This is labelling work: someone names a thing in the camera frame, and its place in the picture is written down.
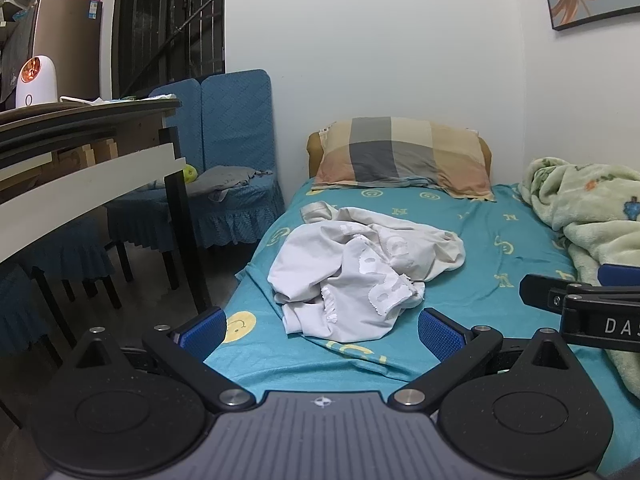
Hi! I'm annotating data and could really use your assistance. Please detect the wooden table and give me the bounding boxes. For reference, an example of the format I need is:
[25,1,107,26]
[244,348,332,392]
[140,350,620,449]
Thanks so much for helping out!
[0,97,213,313]

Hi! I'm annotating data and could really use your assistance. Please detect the white t-shirt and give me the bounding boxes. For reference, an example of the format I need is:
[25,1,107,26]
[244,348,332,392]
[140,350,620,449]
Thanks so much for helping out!
[267,201,467,342]

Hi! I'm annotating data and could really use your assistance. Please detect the white humidifier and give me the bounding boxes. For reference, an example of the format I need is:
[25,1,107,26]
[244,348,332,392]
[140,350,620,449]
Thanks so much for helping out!
[15,55,57,109]

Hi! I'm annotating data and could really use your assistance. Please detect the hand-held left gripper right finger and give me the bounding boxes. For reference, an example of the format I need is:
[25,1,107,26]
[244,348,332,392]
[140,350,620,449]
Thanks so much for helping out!
[388,307,584,414]

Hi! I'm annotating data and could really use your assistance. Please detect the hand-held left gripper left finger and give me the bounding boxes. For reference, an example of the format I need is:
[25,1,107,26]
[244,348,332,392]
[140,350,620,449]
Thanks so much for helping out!
[62,306,257,414]

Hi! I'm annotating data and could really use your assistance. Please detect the bed with teal sheet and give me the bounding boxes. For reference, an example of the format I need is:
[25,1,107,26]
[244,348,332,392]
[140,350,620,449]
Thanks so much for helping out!
[202,180,640,477]

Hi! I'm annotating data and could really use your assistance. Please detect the dark barred window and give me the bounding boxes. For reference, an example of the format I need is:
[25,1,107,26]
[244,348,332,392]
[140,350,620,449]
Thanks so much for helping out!
[117,0,226,99]

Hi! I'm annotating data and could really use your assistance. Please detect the green fleece blanket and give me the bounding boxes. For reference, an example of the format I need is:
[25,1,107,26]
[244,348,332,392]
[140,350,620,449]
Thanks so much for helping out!
[517,157,640,413]

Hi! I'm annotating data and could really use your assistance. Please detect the blue covered chair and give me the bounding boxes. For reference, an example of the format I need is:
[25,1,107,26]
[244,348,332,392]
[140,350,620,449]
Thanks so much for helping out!
[105,79,204,284]
[160,69,287,291]
[0,262,63,368]
[17,215,123,311]

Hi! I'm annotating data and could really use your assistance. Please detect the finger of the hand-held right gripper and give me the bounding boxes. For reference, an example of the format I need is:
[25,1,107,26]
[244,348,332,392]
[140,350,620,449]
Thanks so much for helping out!
[519,273,602,317]
[598,262,640,289]

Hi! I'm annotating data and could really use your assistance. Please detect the brown cushion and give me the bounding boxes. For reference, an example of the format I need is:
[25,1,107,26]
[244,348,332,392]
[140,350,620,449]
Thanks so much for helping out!
[306,130,494,184]

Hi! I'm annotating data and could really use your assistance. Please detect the plaid pillow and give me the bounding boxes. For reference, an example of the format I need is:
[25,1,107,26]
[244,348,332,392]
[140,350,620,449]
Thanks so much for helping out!
[311,116,497,202]

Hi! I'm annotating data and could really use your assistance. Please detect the grey cloth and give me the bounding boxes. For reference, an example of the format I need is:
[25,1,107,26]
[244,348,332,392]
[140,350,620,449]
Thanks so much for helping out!
[186,165,275,203]

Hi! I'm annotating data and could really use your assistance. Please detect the gold refrigerator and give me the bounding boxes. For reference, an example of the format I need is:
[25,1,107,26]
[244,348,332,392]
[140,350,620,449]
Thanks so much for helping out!
[2,0,103,106]

